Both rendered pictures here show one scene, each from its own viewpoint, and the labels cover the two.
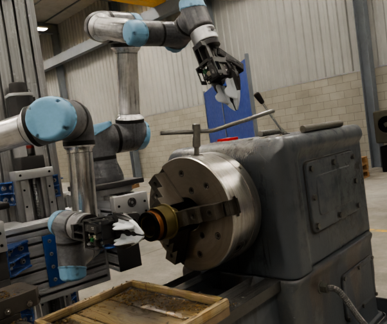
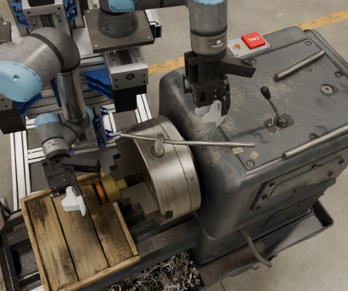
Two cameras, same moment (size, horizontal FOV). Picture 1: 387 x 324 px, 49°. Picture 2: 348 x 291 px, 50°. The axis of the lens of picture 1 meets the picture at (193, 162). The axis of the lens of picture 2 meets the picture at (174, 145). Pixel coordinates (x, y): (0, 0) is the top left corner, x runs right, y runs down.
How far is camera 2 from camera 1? 108 cm
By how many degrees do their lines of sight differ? 56
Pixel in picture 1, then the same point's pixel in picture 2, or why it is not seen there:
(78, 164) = (60, 82)
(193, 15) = (196, 15)
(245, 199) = (181, 208)
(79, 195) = (63, 100)
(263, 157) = (216, 182)
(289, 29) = not seen: outside the picture
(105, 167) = (114, 23)
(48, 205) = not seen: hidden behind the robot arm
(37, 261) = (47, 92)
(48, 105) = (7, 79)
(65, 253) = not seen: hidden behind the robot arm
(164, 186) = (123, 156)
